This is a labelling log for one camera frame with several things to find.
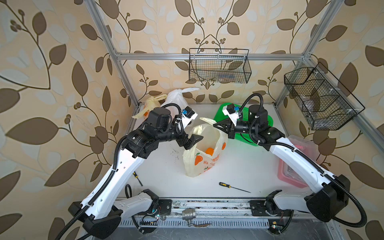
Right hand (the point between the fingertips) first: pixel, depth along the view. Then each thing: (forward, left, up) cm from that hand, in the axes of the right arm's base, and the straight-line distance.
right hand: (214, 124), depth 69 cm
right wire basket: (+8, -56, +3) cm, 57 cm away
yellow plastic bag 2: (-13, +5, -5) cm, 15 cm away
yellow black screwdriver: (-20, -9, -31) cm, 37 cm away
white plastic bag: (+33, +21, -10) cm, 40 cm away
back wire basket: (+46, -11, +3) cm, 47 cm away
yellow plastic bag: (+26, +37, -10) cm, 47 cm away
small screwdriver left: (-12, +44, -30) cm, 55 cm away
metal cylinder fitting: (-32, +14, -27) cm, 44 cm away
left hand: (-5, +10, +5) cm, 12 cm away
